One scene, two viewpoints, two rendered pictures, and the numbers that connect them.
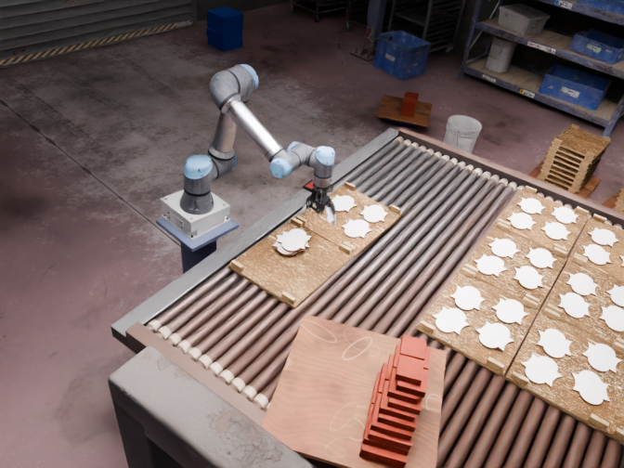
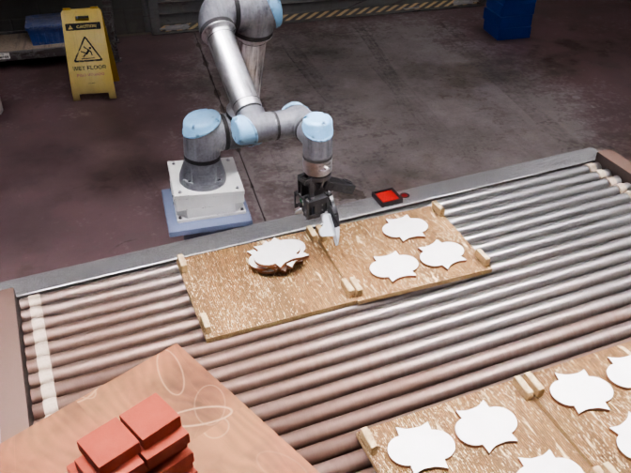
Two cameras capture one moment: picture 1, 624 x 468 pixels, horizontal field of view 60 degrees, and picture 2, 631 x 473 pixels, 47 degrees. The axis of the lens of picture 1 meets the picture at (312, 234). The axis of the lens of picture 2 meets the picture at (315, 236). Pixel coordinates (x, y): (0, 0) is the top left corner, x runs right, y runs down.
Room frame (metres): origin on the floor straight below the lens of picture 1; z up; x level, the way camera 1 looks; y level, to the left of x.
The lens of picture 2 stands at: (0.54, -0.96, 2.18)
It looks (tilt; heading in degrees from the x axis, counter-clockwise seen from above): 36 degrees down; 36
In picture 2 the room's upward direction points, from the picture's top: straight up
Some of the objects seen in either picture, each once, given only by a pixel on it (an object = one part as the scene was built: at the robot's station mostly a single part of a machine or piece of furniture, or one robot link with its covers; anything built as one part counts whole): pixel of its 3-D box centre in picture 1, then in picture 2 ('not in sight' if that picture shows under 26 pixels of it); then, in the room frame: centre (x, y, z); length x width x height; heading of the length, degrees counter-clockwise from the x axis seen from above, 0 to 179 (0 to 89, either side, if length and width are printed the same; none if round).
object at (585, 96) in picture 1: (574, 86); not in sight; (5.79, -2.64, 0.25); 0.62 x 0.42 x 0.22; 59
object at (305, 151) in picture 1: (300, 155); (294, 122); (1.87, 0.08, 1.34); 0.11 x 0.11 x 0.08; 62
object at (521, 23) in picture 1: (522, 19); not in sight; (6.26, -2.00, 0.74); 0.44 x 0.36 x 0.20; 37
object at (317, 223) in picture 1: (348, 217); (399, 251); (2.04, -0.16, 0.93); 0.41 x 0.35 x 0.02; 146
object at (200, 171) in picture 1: (199, 173); (204, 133); (1.97, 0.52, 1.13); 0.13 x 0.12 x 0.14; 152
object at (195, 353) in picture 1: (340, 229); (377, 264); (1.98, -0.13, 0.90); 1.95 x 0.05 x 0.05; 149
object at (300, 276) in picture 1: (292, 261); (263, 281); (1.70, 0.07, 0.93); 0.41 x 0.35 x 0.02; 147
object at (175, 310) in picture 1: (305, 212); (348, 227); (2.09, 0.04, 0.90); 1.95 x 0.05 x 0.05; 149
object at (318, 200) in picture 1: (318, 196); (315, 191); (1.83, -0.01, 1.18); 0.09 x 0.08 x 0.12; 159
